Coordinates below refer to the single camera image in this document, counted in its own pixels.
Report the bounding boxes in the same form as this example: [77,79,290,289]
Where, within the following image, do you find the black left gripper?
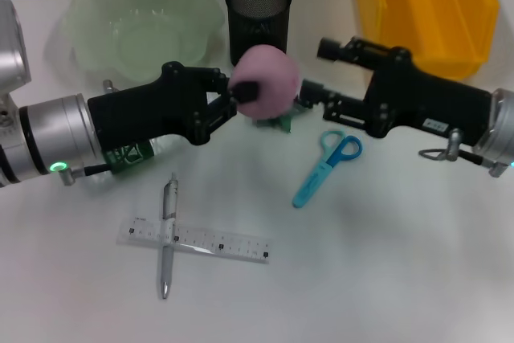
[87,60,260,152]

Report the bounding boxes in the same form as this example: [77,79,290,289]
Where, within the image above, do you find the right gripper cable with plug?
[418,128,493,165]

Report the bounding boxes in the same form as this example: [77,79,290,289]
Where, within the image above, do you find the yellow plastic bin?
[355,0,500,82]

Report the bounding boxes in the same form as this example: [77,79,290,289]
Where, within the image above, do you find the left gripper cable with plug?
[59,161,112,186]

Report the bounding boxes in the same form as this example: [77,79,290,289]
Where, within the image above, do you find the silver ballpoint pen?
[156,172,180,300]

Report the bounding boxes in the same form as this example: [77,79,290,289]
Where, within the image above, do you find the gripper cable with plug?
[418,128,493,165]
[59,161,112,186]

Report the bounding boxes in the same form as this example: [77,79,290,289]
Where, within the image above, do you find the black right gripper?
[300,36,495,146]

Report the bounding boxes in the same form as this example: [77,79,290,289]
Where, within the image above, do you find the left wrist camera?
[0,0,32,97]

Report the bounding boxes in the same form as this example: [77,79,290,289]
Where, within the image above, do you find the clear bottle with green label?
[103,133,190,176]

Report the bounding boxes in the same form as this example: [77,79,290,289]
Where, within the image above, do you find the blue scissors with sheath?
[292,129,362,208]

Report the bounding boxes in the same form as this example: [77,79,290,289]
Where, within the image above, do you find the black mesh pen holder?
[224,0,293,67]

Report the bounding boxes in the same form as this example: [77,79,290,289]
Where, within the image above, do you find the green plastic wrapper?
[252,100,318,133]

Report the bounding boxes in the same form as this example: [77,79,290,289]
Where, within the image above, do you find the transparent plastic ruler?
[116,216,273,266]

